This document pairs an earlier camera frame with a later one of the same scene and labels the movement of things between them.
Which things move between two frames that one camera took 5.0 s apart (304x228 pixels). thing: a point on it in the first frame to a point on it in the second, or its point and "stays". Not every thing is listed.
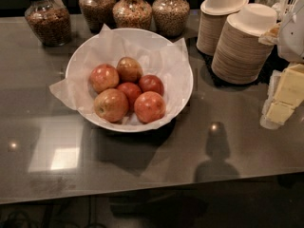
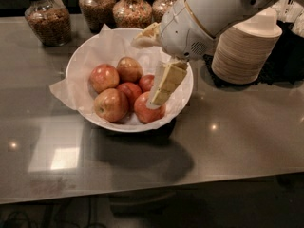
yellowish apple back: x=129 y=69 stays
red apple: x=132 y=90 stays
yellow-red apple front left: x=111 y=104 stays
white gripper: x=292 y=43 to x=182 y=32
